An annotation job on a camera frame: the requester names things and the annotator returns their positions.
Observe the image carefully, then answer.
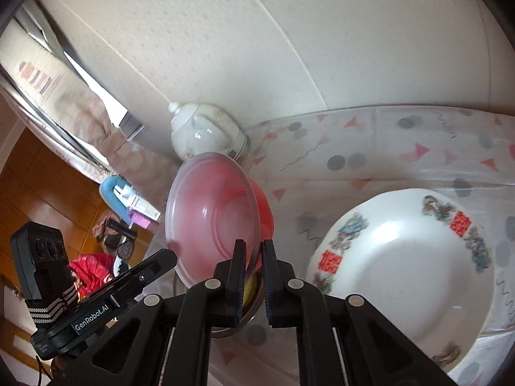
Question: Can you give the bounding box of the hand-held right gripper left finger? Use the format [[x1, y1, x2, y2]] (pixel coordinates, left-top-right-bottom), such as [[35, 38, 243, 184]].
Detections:
[[52, 239, 247, 386]]

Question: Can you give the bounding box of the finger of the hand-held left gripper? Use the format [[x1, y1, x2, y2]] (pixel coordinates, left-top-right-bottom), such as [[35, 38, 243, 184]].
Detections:
[[107, 248, 178, 304]]

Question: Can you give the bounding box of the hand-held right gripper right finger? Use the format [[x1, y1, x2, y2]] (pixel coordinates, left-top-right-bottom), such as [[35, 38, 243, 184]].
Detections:
[[261, 239, 457, 386]]

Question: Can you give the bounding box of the yellow plastic bowl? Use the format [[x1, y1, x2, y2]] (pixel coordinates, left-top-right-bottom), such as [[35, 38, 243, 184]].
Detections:
[[243, 272, 263, 305]]

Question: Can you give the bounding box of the red translucent plastic bowl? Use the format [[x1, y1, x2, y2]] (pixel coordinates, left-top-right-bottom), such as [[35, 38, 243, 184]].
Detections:
[[165, 152, 276, 290]]

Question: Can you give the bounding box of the large white dragon-print plate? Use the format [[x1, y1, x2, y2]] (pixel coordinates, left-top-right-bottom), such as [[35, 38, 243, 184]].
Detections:
[[306, 188, 496, 375]]

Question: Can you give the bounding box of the dark patterned bag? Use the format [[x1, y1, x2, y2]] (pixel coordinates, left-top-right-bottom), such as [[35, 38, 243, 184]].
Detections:
[[92, 209, 138, 259]]

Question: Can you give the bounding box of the red cloth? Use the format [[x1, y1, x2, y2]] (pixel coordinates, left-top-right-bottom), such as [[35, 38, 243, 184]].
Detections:
[[69, 254, 118, 299]]

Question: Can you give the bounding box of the pink patterned curtain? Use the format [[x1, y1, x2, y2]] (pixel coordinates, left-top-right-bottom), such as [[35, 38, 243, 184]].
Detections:
[[0, 20, 178, 182]]

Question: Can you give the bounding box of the white floral ceramic kettle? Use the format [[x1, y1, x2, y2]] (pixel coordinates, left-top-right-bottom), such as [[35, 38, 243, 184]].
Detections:
[[168, 102, 248, 162]]

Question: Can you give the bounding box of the patterned plastic tablecloth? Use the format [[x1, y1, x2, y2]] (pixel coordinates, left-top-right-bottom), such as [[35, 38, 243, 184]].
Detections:
[[161, 105, 515, 386]]

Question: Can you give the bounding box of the black cable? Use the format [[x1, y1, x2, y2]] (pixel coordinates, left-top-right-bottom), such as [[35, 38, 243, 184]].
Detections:
[[35, 353, 54, 384]]

